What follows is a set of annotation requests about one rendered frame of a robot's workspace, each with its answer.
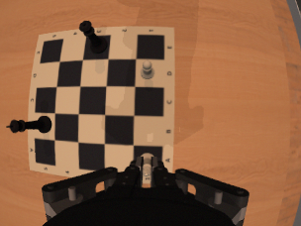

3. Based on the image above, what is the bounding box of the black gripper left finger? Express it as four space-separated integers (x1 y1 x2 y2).
42 157 144 221

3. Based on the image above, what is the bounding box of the black and tan chessboard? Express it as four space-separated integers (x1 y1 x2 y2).
28 26 175 177

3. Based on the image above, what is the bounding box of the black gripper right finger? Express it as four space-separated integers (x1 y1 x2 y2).
150 157 250 226

